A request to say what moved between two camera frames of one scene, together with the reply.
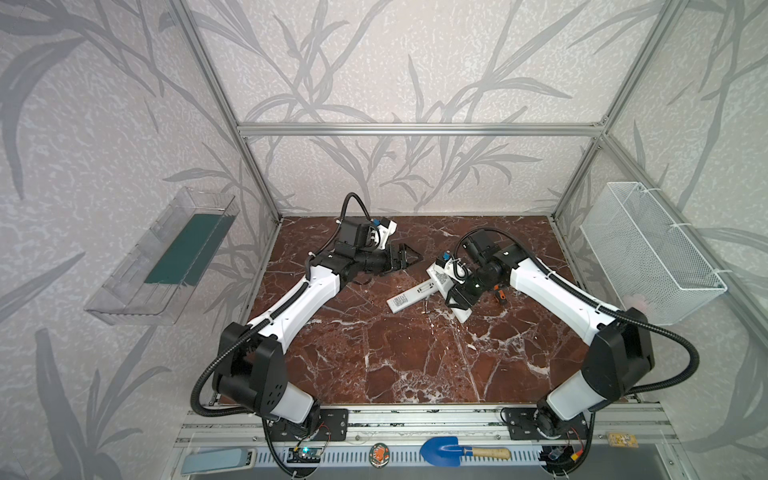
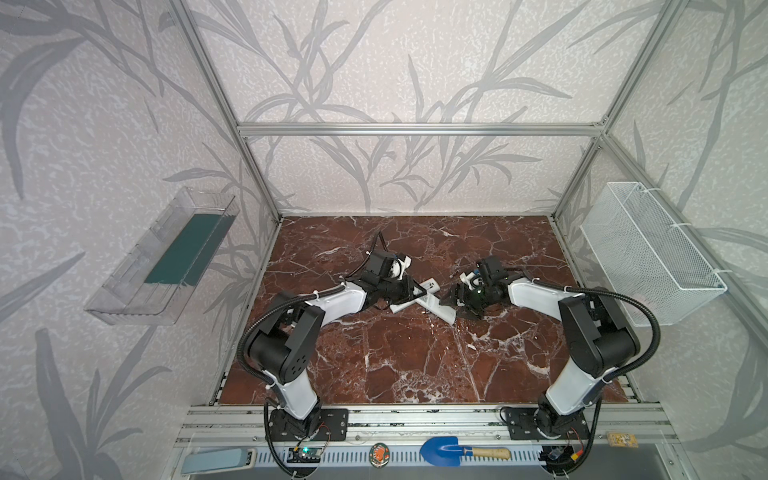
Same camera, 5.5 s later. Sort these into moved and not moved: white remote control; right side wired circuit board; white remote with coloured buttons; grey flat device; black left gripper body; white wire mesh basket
Moved: white remote with coloured buttons; black left gripper body
Not moved: right side wired circuit board; grey flat device; white wire mesh basket; white remote control
